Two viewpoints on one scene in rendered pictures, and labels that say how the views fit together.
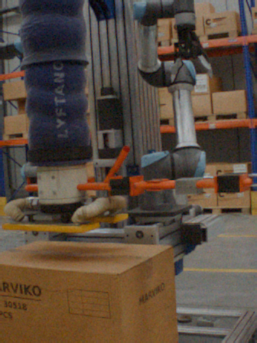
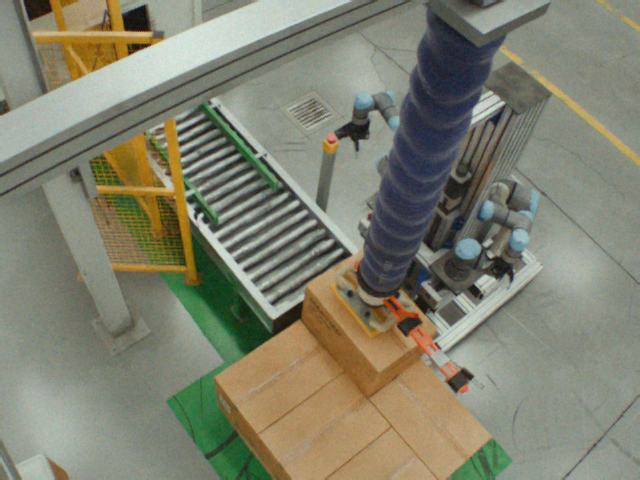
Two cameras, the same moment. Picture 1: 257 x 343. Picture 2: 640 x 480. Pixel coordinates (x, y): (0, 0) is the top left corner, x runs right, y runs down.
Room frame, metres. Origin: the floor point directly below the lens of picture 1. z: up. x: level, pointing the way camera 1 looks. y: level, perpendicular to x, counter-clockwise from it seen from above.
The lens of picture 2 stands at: (0.22, 0.08, 3.82)
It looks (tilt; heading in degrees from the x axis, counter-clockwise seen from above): 57 degrees down; 17
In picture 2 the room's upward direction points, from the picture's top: 10 degrees clockwise
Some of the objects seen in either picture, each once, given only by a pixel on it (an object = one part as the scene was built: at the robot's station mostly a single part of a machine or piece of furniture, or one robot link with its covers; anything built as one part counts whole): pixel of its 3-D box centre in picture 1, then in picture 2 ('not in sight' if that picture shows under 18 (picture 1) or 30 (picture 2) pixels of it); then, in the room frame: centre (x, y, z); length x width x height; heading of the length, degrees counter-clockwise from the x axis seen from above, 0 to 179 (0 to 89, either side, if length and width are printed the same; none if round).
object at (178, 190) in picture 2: not in sight; (111, 183); (1.74, 1.77, 1.05); 0.87 x 0.10 x 2.10; 116
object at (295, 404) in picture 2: not in sight; (349, 419); (1.36, 0.08, 0.34); 1.20 x 1.00 x 0.40; 64
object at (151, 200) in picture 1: (157, 196); (459, 264); (2.13, -0.11, 1.09); 0.15 x 0.15 x 0.10
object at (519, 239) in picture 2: (183, 1); (517, 242); (1.83, -0.24, 1.82); 0.09 x 0.08 x 0.11; 0
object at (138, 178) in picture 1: (126, 185); (409, 324); (1.64, 0.01, 1.18); 0.10 x 0.08 x 0.06; 151
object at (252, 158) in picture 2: not in sight; (213, 109); (2.85, 1.80, 0.60); 1.60 x 0.10 x 0.09; 64
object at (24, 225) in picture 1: (48, 221); (358, 305); (1.67, 0.28, 1.08); 0.34 x 0.10 x 0.05; 61
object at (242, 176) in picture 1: (231, 183); (457, 382); (1.46, -0.29, 1.18); 0.08 x 0.07 x 0.05; 61
